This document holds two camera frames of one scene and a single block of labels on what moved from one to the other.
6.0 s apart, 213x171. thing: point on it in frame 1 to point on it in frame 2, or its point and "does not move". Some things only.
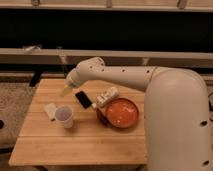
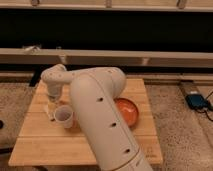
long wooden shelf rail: (68, 57) does not move
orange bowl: (122, 113) does not move
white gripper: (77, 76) to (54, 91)
